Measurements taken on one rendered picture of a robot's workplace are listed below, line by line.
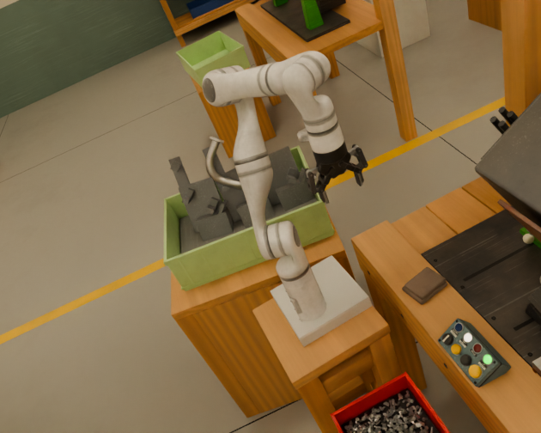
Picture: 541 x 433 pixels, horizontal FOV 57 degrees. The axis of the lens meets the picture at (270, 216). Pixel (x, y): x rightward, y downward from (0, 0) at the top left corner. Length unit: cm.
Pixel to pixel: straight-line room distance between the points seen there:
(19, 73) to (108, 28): 141
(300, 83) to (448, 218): 85
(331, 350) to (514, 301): 50
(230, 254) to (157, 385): 118
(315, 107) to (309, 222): 82
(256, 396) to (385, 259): 104
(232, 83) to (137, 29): 666
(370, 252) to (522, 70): 68
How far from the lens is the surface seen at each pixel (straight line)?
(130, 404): 285
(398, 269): 153
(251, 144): 126
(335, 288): 154
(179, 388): 273
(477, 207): 171
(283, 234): 128
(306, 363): 146
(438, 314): 141
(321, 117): 105
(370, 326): 148
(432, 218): 169
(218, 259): 183
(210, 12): 727
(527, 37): 158
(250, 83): 114
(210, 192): 199
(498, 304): 143
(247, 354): 210
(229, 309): 189
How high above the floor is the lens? 203
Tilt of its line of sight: 37 degrees down
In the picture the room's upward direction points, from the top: 24 degrees counter-clockwise
